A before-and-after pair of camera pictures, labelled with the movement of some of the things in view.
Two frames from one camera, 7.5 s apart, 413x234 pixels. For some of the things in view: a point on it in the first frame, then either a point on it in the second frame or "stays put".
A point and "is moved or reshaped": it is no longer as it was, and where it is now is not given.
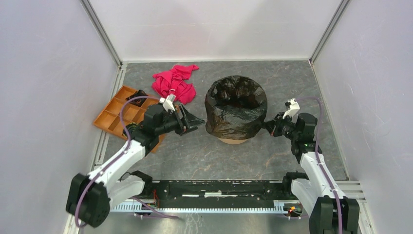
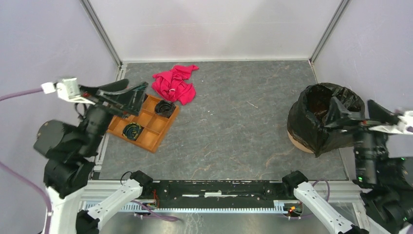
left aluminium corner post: [97, 24] stays put
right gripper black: [270, 126] to [338, 113]
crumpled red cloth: [174, 82] stays put
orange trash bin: [232, 142] is moved or reshaped
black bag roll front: [130, 127] stays put
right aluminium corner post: [329, 30] stays put
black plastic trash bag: [235, 107] to [308, 117]
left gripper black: [194, 122] to [122, 100]
